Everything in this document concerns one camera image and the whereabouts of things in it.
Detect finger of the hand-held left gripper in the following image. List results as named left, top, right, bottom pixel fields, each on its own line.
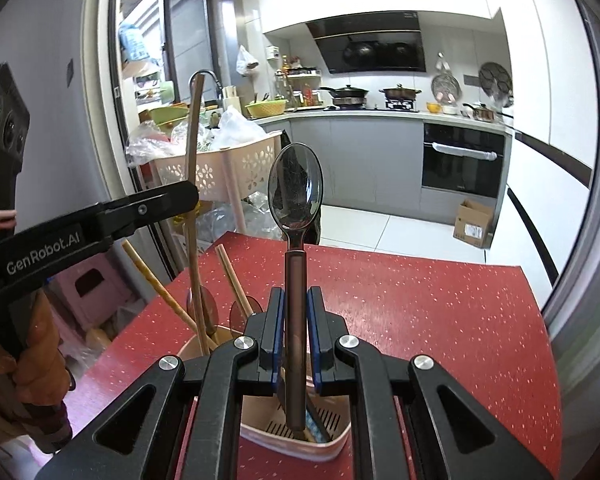
left=96, top=180, right=201, bottom=243

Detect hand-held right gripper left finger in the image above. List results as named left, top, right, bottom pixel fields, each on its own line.
left=34, top=287, right=287, bottom=480

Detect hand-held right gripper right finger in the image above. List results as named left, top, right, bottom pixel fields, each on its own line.
left=306, top=287, right=553, bottom=480

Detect metal spoon with brown handle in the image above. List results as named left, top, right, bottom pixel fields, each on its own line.
left=267, top=142, right=326, bottom=438

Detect dark brown chopstick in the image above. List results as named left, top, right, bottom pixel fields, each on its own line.
left=182, top=72, right=207, bottom=346

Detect light wooden chopstick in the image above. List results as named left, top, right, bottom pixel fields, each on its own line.
left=122, top=239, right=213, bottom=357
left=214, top=244, right=252, bottom=322

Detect beige plastic utensil holder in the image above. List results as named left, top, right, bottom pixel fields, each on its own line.
left=174, top=324, right=354, bottom=462

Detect person's left hand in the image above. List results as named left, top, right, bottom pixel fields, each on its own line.
left=0, top=289, right=76, bottom=453

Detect brown translucent spoon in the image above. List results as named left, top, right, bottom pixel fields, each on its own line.
left=228, top=295, right=264, bottom=332
left=186, top=287, right=220, bottom=337

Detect pink plastic stool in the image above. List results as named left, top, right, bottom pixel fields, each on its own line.
left=46, top=254, right=147, bottom=333

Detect green plastic basket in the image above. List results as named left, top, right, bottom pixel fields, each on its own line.
left=139, top=104, right=191, bottom=127

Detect beige plastic storage cart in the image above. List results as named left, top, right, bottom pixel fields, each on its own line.
left=139, top=131, right=282, bottom=261

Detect heap of clear plastic bags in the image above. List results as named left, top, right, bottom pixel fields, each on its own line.
left=125, top=104, right=269, bottom=167

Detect black kitchen faucet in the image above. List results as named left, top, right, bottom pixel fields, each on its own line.
left=188, top=69, right=225, bottom=112

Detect yellow woven basket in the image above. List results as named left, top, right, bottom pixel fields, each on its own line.
left=244, top=99, right=289, bottom=119

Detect blue bag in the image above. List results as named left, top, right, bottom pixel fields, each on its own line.
left=118, top=22, right=151, bottom=64

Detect hanging white plastic bag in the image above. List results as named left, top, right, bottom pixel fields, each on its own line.
left=235, top=44, right=260, bottom=77

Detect grey lower cabinets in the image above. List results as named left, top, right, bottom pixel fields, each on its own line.
left=256, top=110, right=427, bottom=214

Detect white spice rack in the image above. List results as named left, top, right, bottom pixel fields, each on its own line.
left=274, top=54, right=324, bottom=109

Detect cardboard box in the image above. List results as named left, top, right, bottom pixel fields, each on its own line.
left=453, top=199, right=496, bottom=250

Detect black wok with lid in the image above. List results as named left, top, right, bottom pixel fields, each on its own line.
left=315, top=84, right=370, bottom=109

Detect black built-in oven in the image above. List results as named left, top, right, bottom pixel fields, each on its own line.
left=420, top=122, right=507, bottom=197

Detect gas stove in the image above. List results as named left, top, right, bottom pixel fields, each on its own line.
left=325, top=100, right=422, bottom=112

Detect brown cooking pot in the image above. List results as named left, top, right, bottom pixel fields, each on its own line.
left=378, top=84, right=424, bottom=104

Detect black range hood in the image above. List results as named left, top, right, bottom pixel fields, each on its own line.
left=304, top=11, right=428, bottom=75

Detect small steel pot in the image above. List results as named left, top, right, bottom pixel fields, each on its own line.
left=462, top=102, right=496, bottom=122

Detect silver round steamer rack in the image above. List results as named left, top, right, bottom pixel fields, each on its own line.
left=431, top=73, right=460, bottom=104

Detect dark round steamer rack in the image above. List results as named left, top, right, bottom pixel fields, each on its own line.
left=478, top=61, right=514, bottom=97

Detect white refrigerator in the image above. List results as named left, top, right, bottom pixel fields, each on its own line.
left=484, top=0, right=597, bottom=307

